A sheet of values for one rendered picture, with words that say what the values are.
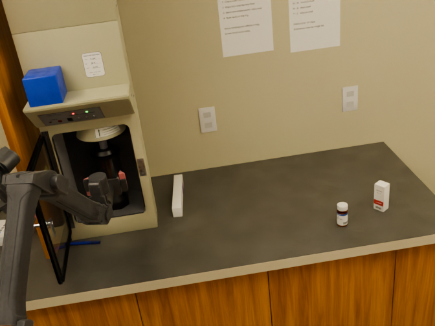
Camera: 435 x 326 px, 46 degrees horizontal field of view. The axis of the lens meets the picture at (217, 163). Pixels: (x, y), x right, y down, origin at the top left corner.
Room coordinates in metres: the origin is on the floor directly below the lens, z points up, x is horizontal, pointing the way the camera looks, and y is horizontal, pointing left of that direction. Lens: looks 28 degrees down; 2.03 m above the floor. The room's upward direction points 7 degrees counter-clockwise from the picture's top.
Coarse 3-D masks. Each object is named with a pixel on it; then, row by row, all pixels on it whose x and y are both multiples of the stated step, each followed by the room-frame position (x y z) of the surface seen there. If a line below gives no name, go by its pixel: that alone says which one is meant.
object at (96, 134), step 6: (108, 126) 1.64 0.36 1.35; (114, 126) 1.66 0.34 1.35; (120, 126) 1.68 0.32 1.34; (78, 132) 1.66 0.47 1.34; (84, 132) 1.64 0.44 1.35; (90, 132) 1.63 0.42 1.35; (96, 132) 1.63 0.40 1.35; (102, 132) 1.63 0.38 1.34; (108, 132) 1.63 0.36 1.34; (114, 132) 1.64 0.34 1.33; (120, 132) 1.66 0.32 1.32; (78, 138) 1.65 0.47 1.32; (84, 138) 1.63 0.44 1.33; (90, 138) 1.62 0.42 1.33; (96, 138) 1.62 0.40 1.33; (102, 138) 1.62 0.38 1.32; (108, 138) 1.62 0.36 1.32
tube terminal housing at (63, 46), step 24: (96, 24) 1.61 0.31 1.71; (120, 24) 1.71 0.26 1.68; (24, 48) 1.59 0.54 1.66; (48, 48) 1.60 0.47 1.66; (72, 48) 1.60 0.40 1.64; (96, 48) 1.61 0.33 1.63; (120, 48) 1.61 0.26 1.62; (24, 72) 1.59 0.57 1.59; (72, 72) 1.60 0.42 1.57; (120, 72) 1.61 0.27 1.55; (96, 120) 1.60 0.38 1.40; (120, 120) 1.61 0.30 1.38; (144, 192) 1.61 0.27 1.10; (72, 216) 1.59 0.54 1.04; (144, 216) 1.61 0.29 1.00; (72, 240) 1.59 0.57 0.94
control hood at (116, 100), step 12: (120, 84) 1.61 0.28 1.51; (72, 96) 1.54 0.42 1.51; (84, 96) 1.53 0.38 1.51; (96, 96) 1.52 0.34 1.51; (108, 96) 1.50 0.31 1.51; (120, 96) 1.50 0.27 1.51; (24, 108) 1.49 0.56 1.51; (36, 108) 1.48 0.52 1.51; (48, 108) 1.48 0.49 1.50; (60, 108) 1.49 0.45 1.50; (72, 108) 1.50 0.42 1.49; (84, 108) 1.51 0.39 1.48; (108, 108) 1.53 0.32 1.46; (120, 108) 1.54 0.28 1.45; (132, 108) 1.56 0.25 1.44; (36, 120) 1.53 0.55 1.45; (84, 120) 1.57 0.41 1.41
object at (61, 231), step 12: (36, 144) 1.48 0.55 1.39; (36, 168) 1.39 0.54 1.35; (48, 168) 1.51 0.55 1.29; (48, 204) 1.39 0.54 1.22; (36, 216) 1.27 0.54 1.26; (48, 216) 1.36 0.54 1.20; (60, 216) 1.49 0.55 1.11; (48, 228) 1.32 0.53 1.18; (60, 228) 1.45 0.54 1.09; (60, 240) 1.41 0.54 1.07; (48, 252) 1.27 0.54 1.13; (60, 252) 1.37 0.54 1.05; (60, 264) 1.33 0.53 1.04
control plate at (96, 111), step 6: (90, 108) 1.51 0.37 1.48; (96, 108) 1.52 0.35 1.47; (48, 114) 1.51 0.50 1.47; (54, 114) 1.51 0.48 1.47; (60, 114) 1.52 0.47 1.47; (66, 114) 1.52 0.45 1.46; (72, 114) 1.53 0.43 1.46; (78, 114) 1.53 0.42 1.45; (84, 114) 1.54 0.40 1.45; (90, 114) 1.55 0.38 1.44; (96, 114) 1.55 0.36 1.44; (102, 114) 1.56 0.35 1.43; (42, 120) 1.53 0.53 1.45; (48, 120) 1.53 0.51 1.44; (54, 120) 1.54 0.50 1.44; (66, 120) 1.55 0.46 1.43; (78, 120) 1.56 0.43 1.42
